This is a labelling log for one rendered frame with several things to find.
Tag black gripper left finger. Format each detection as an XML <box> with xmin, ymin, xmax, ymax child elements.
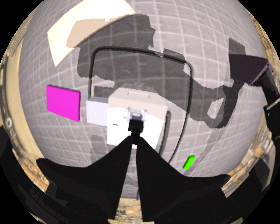
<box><xmin>36</xmin><ymin>136</ymin><xmax>133</xmax><ymax>220</ymax></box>

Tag magenta flat bar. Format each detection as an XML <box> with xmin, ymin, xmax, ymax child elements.
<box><xmin>47</xmin><ymin>85</ymin><xmax>81</xmax><ymax>121</ymax></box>

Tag small green rectangular block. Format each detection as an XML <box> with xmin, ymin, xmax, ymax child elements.
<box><xmin>183</xmin><ymin>155</ymin><xmax>196</xmax><ymax>169</ymax></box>

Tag black usb plug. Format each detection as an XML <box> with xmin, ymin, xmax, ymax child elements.
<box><xmin>128</xmin><ymin>115</ymin><xmax>144</xmax><ymax>145</ymax></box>

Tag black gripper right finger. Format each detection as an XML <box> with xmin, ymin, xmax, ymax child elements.
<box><xmin>136</xmin><ymin>137</ymin><xmax>232</xmax><ymax>222</ymax></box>

